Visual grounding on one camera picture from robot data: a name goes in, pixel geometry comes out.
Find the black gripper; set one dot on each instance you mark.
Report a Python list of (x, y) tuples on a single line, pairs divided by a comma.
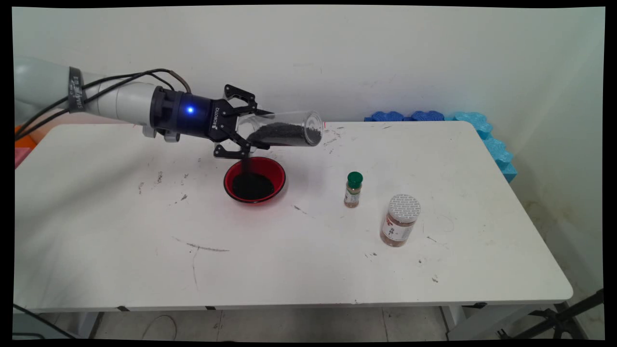
[(193, 115)]

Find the clear jar with black seeds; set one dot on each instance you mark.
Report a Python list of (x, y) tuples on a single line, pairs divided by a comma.
[(289, 132)]

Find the red bowl with black rim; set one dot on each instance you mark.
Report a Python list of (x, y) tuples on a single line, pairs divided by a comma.
[(231, 168)]

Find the black seeds pile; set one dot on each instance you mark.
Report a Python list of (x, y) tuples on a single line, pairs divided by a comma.
[(253, 187)]

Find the green-capped spice bottle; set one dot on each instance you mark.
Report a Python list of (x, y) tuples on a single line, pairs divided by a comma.
[(354, 185)]

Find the dark blue foam piece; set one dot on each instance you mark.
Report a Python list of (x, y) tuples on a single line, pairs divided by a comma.
[(387, 116), (427, 116)]

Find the white-lidded spice jar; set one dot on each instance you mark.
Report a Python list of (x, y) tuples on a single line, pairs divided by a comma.
[(401, 219)]

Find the orange block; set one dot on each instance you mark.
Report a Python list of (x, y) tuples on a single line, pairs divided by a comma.
[(22, 142)]

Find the pink block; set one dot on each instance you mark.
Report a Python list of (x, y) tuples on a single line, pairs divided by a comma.
[(20, 156)]

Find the light blue foam mat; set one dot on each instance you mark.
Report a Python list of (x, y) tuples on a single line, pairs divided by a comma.
[(491, 144)]

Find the black tripod stand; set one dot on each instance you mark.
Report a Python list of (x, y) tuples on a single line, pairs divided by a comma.
[(559, 320)]

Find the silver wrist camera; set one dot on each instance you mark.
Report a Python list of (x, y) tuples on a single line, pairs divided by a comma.
[(168, 137)]

